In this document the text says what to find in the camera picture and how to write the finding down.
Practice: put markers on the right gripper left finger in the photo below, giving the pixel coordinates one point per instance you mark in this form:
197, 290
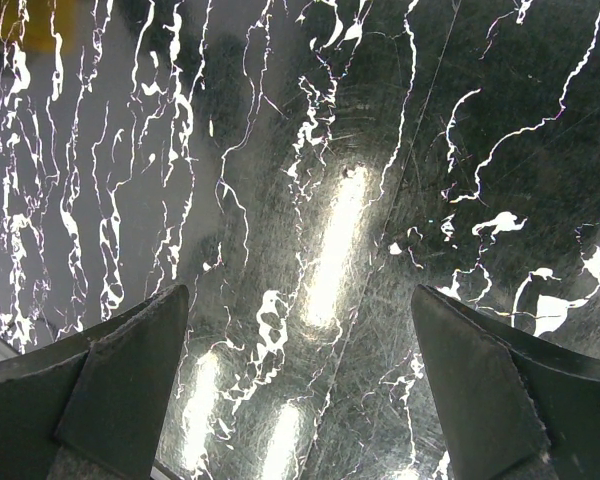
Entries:
92, 405

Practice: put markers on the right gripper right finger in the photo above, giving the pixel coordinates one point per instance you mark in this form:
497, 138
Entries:
510, 405

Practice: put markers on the black marble pattern mat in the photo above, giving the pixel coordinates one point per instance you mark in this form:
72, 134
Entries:
301, 166

